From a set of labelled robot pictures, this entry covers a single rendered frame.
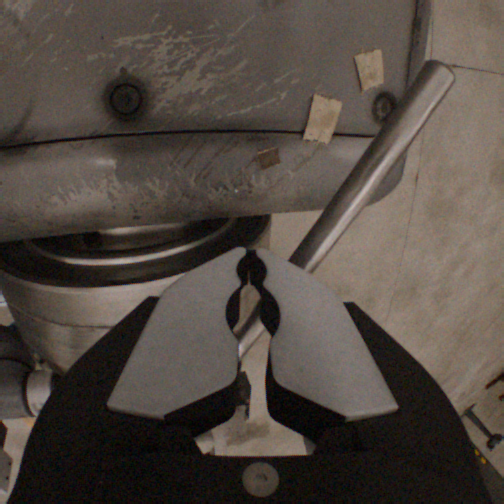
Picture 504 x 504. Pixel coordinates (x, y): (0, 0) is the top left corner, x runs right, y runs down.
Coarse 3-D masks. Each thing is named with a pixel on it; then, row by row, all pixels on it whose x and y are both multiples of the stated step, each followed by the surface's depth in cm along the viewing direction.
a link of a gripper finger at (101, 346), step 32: (128, 320) 8; (96, 352) 7; (128, 352) 7; (64, 384) 6; (96, 384) 6; (64, 416) 5; (96, 416) 5; (128, 416) 5; (32, 448) 4; (64, 448) 5; (96, 448) 5; (128, 448) 5; (32, 480) 4; (64, 480) 4
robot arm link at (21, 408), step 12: (0, 372) 38; (12, 372) 39; (24, 372) 40; (0, 384) 37; (12, 384) 37; (24, 384) 38; (0, 396) 36; (12, 396) 36; (24, 396) 37; (0, 408) 35; (12, 408) 36; (24, 408) 37; (0, 420) 36
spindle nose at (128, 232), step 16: (160, 224) 24; (176, 224) 25; (192, 224) 27; (208, 224) 29; (48, 240) 24; (64, 240) 23; (80, 240) 23; (96, 240) 24; (112, 240) 23; (128, 240) 24; (144, 240) 24; (160, 240) 25
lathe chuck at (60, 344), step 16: (240, 304) 28; (16, 320) 23; (32, 320) 21; (240, 320) 29; (32, 336) 23; (48, 336) 22; (64, 336) 21; (80, 336) 21; (96, 336) 21; (32, 352) 25; (48, 352) 23; (64, 352) 22; (80, 352) 22; (48, 368) 27; (64, 368) 24
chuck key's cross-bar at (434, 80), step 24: (432, 72) 8; (408, 96) 9; (432, 96) 8; (408, 120) 9; (384, 144) 9; (408, 144) 9; (360, 168) 10; (384, 168) 10; (336, 192) 11; (360, 192) 10; (336, 216) 11; (312, 240) 12; (336, 240) 12; (312, 264) 12; (240, 336) 15
